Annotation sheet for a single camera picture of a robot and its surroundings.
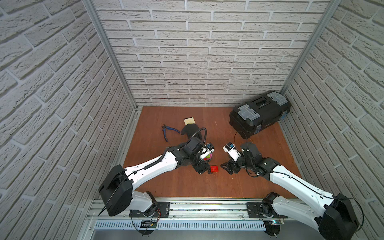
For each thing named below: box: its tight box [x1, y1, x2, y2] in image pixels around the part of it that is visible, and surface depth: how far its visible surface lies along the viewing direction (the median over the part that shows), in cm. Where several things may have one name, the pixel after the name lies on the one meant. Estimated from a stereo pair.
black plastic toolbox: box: [229, 91, 292, 140], surface depth 99 cm
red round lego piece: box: [210, 165, 219, 173], surface depth 86 cm
